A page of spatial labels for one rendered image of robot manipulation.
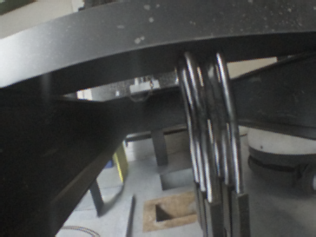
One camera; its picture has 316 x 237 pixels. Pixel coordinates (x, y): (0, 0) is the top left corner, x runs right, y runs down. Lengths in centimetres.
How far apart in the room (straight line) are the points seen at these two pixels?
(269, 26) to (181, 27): 13
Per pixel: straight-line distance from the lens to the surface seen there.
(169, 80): 98
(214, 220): 33
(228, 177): 36
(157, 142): 149
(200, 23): 24
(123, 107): 106
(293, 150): 99
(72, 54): 24
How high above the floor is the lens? 59
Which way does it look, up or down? 2 degrees down
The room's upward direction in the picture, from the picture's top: 11 degrees counter-clockwise
